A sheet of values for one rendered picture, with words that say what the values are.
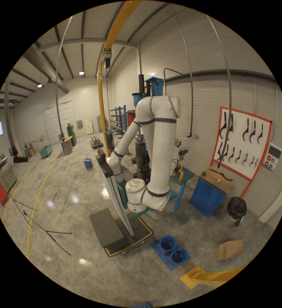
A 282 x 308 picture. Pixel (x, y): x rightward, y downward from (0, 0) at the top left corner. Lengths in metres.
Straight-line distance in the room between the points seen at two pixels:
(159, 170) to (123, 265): 1.97
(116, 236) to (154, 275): 1.18
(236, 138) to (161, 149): 2.53
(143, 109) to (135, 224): 1.85
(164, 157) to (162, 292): 2.24
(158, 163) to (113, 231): 1.15
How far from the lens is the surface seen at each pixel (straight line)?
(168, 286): 2.26
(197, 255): 2.35
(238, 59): 3.28
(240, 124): 2.81
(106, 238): 1.43
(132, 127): 1.10
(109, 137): 3.06
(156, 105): 0.50
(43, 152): 9.06
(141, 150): 1.99
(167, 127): 0.48
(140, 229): 1.93
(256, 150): 2.88
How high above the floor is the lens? 2.15
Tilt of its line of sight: 26 degrees down
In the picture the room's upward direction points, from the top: 3 degrees counter-clockwise
